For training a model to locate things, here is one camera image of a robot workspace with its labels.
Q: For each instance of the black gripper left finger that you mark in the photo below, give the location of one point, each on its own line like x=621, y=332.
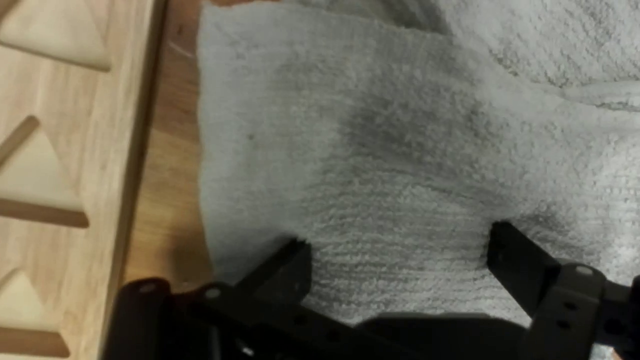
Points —
x=287, y=270

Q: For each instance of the plain wooden puzzle board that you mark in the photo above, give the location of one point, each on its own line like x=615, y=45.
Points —
x=67, y=167

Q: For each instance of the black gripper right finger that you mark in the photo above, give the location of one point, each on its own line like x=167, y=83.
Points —
x=520, y=266

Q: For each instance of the white towel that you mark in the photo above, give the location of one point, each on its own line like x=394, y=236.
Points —
x=400, y=147

